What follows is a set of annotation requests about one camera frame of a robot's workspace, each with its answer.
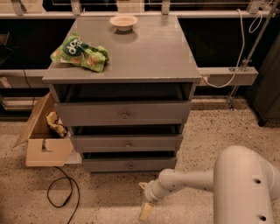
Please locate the grey top drawer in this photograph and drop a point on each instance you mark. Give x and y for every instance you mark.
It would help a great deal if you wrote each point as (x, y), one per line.
(123, 113)

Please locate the metal stand pole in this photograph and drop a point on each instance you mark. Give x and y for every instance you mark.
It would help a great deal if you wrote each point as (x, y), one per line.
(272, 6)

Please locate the crumpled yellow paper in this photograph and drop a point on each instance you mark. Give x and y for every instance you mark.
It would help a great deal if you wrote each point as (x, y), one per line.
(54, 124)

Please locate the grey wall rail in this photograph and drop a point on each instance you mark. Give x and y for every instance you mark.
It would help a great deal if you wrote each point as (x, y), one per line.
(217, 76)

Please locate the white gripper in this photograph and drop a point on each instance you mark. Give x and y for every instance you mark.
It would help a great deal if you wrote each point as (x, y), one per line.
(149, 194)

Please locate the grey drawer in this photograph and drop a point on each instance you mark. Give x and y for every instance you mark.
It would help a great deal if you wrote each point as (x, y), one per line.
(123, 113)
(135, 161)
(126, 143)

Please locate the cardboard box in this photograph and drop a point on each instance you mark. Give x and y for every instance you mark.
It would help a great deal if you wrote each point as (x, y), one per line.
(44, 146)

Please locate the white bowl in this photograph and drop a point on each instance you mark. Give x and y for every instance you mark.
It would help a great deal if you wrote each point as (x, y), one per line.
(123, 23)

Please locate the grey bottom drawer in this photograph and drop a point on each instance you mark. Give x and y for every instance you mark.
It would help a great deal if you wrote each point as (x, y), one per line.
(135, 161)

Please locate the dark cabinet at right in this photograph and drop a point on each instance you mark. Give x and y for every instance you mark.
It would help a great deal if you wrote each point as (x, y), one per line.
(264, 95)

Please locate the grey drawer cabinet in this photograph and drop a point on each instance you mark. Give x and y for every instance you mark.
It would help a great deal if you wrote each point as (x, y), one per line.
(150, 63)

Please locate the green chip bag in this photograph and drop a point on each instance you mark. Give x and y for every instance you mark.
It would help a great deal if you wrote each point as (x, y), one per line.
(78, 53)

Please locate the grey middle drawer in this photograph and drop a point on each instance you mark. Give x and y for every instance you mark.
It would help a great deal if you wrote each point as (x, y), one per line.
(126, 143)

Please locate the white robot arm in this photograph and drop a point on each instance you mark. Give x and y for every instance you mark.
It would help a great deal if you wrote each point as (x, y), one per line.
(242, 182)

